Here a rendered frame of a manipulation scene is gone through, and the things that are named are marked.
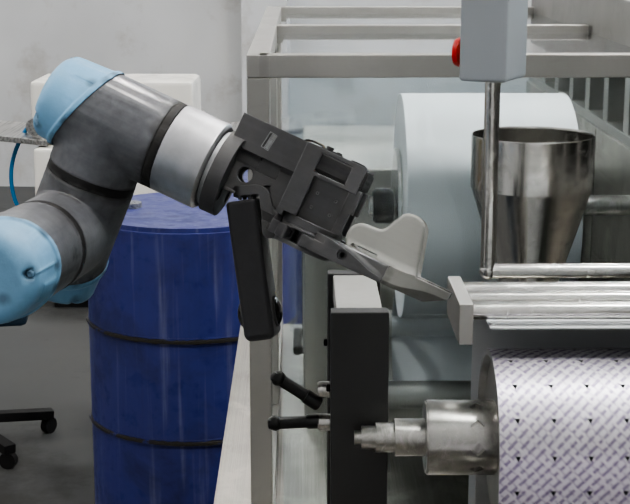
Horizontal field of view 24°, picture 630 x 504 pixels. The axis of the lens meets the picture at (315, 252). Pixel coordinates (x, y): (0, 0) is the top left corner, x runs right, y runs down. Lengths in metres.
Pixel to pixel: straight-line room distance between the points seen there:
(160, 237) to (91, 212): 2.86
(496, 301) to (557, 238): 0.42
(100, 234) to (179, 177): 0.08
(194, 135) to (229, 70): 8.81
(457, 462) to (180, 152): 0.35
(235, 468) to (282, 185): 1.28
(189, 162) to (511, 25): 0.44
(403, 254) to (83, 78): 0.29
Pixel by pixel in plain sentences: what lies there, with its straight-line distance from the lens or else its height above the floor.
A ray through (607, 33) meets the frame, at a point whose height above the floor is 1.60.
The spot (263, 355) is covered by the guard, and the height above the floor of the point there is 1.20.
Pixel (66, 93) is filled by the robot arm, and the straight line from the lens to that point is 1.19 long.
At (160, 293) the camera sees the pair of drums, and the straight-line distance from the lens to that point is 4.09.
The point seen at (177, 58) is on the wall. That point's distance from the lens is 10.01.
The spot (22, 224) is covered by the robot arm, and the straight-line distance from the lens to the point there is 1.09.
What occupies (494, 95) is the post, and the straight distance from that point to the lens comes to 1.49.
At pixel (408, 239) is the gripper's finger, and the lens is 1.14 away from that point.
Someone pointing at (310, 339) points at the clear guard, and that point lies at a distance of 1.98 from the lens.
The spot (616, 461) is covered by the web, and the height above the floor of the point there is 1.34.
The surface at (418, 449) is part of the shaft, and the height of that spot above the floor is 1.33.
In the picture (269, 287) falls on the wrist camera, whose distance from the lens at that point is 1.17.
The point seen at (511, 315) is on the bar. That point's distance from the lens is 1.22.
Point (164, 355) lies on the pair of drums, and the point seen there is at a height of 0.58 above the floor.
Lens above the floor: 1.76
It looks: 13 degrees down
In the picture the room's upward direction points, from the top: straight up
